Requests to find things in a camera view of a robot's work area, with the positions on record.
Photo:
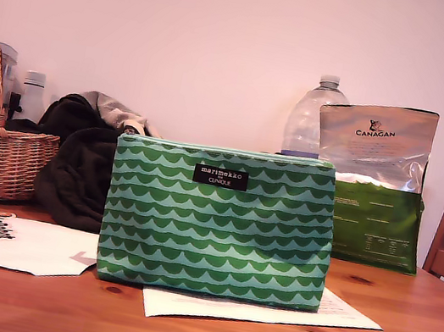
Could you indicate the printed white paper sheet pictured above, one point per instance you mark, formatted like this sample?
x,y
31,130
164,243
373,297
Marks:
x,y
342,314

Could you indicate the silver green pet food bag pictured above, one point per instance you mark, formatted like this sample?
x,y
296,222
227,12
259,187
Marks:
x,y
376,219

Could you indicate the large clear water bottle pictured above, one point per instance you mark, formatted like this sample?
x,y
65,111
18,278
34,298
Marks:
x,y
303,120

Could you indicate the green wave-patterned zip pouch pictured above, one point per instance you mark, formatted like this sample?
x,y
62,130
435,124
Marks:
x,y
213,237

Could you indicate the white insulated bottle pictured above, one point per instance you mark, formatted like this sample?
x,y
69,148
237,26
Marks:
x,y
31,98

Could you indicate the dark brown garment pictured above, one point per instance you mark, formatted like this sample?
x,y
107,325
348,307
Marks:
x,y
74,174

